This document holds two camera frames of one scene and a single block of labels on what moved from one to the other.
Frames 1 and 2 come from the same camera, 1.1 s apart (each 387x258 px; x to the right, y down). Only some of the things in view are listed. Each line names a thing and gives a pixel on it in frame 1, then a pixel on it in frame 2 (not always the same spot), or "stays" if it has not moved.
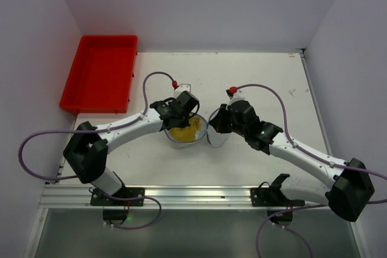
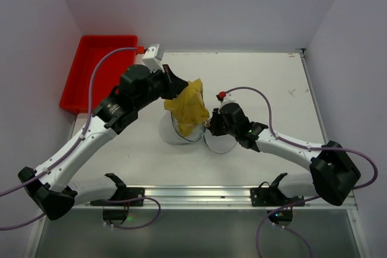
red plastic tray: (101, 81) stays
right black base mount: (279, 208) stays
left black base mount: (117, 217) stays
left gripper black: (180, 118) to (168, 80)
